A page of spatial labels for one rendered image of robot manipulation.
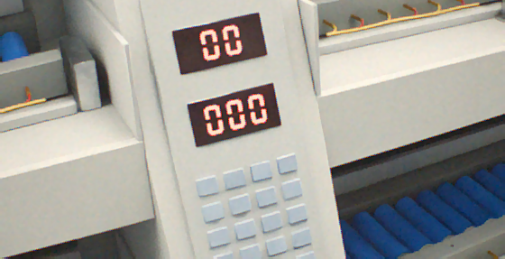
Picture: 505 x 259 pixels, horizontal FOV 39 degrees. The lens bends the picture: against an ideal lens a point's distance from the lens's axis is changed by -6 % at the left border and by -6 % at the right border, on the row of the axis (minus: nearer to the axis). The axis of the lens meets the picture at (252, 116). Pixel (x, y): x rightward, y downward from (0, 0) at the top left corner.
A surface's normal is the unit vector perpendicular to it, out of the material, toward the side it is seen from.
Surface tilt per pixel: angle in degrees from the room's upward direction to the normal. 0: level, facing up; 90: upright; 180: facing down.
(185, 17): 90
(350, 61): 19
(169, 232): 90
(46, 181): 108
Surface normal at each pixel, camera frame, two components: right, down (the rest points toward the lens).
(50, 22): 0.36, 0.06
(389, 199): 0.40, 0.36
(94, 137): -0.07, -0.90
